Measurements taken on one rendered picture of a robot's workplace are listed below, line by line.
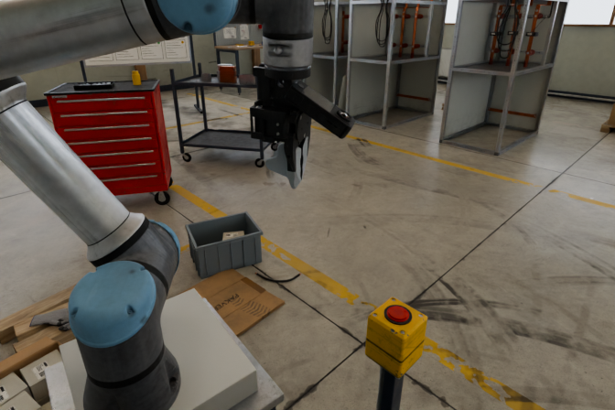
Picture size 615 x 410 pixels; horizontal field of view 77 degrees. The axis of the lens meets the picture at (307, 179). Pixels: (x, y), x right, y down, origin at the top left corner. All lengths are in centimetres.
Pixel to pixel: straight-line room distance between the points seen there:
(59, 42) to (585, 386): 209
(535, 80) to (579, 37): 310
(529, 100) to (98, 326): 565
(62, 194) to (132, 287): 19
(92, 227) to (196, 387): 33
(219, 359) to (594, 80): 845
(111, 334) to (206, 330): 28
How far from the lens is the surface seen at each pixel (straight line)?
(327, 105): 61
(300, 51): 58
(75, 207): 72
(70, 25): 48
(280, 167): 66
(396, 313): 76
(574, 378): 215
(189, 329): 88
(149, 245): 74
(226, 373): 80
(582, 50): 884
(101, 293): 65
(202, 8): 43
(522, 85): 591
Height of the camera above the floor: 140
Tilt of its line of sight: 23 degrees down
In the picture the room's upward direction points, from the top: straight up
